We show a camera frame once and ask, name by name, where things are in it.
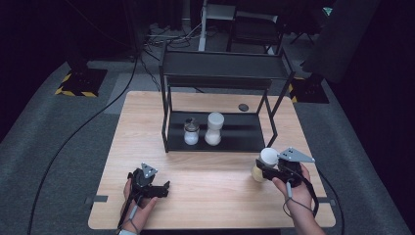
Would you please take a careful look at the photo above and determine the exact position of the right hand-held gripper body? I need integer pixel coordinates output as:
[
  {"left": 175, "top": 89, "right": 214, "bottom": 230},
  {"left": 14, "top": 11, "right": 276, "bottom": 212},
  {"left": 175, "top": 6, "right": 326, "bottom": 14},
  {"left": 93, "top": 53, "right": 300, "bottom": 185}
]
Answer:
[{"left": 273, "top": 147, "right": 316, "bottom": 189}]

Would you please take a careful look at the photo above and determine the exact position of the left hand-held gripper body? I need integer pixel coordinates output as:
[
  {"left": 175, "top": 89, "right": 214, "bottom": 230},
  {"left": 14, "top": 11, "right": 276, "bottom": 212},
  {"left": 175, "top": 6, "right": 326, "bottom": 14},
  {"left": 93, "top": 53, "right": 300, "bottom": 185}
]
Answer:
[{"left": 126, "top": 162, "right": 159, "bottom": 200}]

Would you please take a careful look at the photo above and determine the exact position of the white-lidded yellow seasoning jar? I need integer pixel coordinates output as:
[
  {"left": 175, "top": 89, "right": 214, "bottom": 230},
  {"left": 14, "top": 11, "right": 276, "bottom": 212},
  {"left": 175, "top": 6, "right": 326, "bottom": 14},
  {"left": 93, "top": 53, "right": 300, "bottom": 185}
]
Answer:
[{"left": 250, "top": 147, "right": 280, "bottom": 184}]

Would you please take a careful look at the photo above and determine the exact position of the tall white seasoning shaker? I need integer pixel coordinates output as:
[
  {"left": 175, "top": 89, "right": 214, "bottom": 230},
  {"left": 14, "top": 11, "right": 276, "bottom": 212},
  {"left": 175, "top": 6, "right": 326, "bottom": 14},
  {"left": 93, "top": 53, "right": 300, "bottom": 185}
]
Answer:
[{"left": 204, "top": 112, "right": 226, "bottom": 147}]

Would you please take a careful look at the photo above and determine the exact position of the glass jar with metal lid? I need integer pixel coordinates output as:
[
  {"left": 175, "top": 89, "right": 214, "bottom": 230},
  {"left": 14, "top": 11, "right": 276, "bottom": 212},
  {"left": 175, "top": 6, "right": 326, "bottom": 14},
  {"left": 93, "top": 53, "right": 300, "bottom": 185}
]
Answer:
[{"left": 183, "top": 117, "right": 201, "bottom": 147}]

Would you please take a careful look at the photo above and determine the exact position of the black metal shelf rack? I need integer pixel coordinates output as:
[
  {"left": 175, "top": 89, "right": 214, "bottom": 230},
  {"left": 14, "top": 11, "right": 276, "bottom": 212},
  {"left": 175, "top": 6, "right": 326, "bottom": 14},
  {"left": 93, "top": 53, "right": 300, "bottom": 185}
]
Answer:
[{"left": 159, "top": 48, "right": 297, "bottom": 154}]

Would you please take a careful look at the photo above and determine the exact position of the person's left hand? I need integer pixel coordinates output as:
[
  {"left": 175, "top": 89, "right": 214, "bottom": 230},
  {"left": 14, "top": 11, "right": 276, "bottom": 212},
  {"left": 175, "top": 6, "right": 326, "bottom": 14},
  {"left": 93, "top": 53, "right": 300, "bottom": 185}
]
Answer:
[{"left": 121, "top": 178, "right": 160, "bottom": 231}]

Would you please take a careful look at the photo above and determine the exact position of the person's right hand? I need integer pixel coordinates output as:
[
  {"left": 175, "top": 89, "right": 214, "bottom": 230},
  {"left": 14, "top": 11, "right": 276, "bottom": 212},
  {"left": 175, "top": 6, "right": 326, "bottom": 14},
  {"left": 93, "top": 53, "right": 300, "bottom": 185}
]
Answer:
[{"left": 271, "top": 163, "right": 315, "bottom": 214}]

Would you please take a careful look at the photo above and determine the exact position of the stand base with striped tape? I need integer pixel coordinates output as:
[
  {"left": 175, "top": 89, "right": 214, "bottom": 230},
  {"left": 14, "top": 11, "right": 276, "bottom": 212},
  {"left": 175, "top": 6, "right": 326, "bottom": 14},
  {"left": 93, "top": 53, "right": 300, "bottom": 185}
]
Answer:
[
  {"left": 288, "top": 73, "right": 331, "bottom": 105},
  {"left": 54, "top": 67, "right": 109, "bottom": 98}
]

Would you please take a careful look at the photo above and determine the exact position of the black chair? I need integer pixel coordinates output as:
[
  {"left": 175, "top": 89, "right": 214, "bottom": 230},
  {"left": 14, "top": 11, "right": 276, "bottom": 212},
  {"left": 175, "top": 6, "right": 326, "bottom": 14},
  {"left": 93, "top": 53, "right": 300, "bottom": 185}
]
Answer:
[{"left": 225, "top": 9, "right": 286, "bottom": 55}]

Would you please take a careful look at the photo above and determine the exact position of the large dark panel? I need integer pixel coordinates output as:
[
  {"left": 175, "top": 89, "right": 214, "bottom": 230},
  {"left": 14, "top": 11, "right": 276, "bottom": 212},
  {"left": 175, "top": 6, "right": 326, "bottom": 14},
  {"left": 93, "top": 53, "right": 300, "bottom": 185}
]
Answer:
[{"left": 301, "top": 0, "right": 383, "bottom": 84}]

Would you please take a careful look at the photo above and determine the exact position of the white metal stand leg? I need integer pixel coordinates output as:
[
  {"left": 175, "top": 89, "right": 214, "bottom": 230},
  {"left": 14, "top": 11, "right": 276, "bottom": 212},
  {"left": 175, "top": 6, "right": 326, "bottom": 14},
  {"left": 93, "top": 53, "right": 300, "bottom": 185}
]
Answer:
[{"left": 197, "top": 0, "right": 209, "bottom": 53}]

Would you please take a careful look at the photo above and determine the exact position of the right hand-held gripper cable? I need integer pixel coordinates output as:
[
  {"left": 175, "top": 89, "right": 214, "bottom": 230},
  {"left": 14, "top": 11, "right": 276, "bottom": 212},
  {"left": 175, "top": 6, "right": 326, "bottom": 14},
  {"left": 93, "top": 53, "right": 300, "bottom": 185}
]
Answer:
[{"left": 281, "top": 164, "right": 320, "bottom": 219}]

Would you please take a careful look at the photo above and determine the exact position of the hand-held gripper cable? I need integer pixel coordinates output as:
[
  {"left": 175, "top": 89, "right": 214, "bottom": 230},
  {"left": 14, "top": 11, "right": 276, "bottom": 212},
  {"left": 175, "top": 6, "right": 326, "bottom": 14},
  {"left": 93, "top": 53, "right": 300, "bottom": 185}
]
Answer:
[
  {"left": 281, "top": 164, "right": 320, "bottom": 219},
  {"left": 116, "top": 192, "right": 142, "bottom": 235}
]

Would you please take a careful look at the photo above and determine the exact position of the left hand-held gripper cable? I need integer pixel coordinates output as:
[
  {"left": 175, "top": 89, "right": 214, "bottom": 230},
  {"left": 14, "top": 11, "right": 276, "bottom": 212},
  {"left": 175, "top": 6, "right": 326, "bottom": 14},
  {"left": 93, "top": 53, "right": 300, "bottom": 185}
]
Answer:
[{"left": 116, "top": 192, "right": 142, "bottom": 235}]

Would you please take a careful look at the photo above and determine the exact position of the grey table edge bracket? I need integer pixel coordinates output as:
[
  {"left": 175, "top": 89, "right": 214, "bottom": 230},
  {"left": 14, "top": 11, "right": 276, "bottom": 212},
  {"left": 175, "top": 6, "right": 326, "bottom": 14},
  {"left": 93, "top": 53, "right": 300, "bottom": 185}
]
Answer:
[
  {"left": 85, "top": 194, "right": 109, "bottom": 206},
  {"left": 317, "top": 197, "right": 337, "bottom": 208}
]

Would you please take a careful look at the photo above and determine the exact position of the thin black floor cable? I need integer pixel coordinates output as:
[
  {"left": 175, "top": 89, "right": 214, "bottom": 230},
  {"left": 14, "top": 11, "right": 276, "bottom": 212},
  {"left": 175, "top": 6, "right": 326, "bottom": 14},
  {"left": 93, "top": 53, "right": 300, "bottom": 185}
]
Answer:
[{"left": 317, "top": 169, "right": 346, "bottom": 235}]

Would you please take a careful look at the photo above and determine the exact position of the long black floor cable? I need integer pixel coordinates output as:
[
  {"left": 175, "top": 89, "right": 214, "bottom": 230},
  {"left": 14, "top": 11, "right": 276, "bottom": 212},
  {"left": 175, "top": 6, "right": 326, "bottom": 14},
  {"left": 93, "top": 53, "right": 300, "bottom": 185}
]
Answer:
[{"left": 26, "top": 48, "right": 141, "bottom": 235}]

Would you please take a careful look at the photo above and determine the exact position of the bundle of floor cables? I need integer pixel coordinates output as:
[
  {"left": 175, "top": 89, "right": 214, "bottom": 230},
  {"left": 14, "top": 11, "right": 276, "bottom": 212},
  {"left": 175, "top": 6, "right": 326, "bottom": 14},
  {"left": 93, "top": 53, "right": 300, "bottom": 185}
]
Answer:
[{"left": 143, "top": 22, "right": 203, "bottom": 50}]

